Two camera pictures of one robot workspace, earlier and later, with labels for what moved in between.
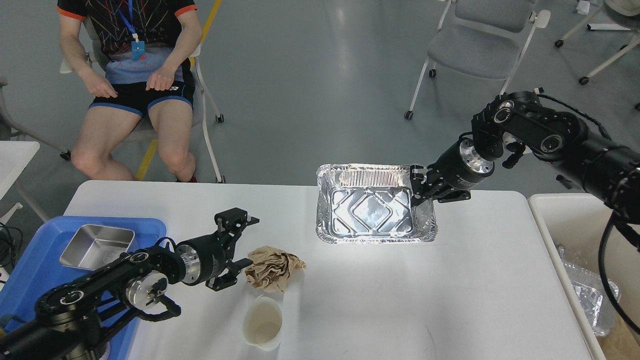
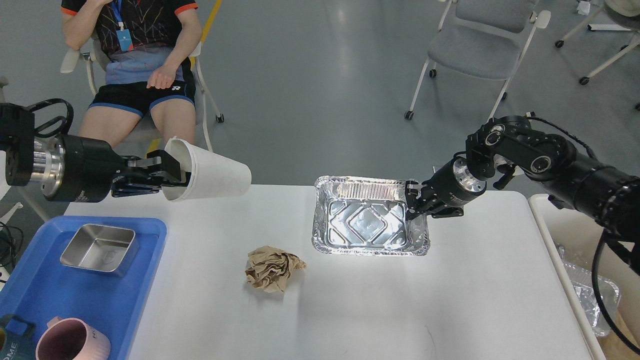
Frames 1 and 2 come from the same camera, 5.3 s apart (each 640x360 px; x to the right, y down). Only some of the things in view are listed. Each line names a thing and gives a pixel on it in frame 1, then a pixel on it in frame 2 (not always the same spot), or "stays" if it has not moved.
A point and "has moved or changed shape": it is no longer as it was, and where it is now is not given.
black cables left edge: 11,241 stays
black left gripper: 204,256 -> 71,168
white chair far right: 628,11 stays
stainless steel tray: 92,246 stays
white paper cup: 263,323 -> 213,174
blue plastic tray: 40,268 stays
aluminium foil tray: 366,203 has moved or changed shape
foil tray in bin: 591,291 stays
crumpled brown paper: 271,267 stays
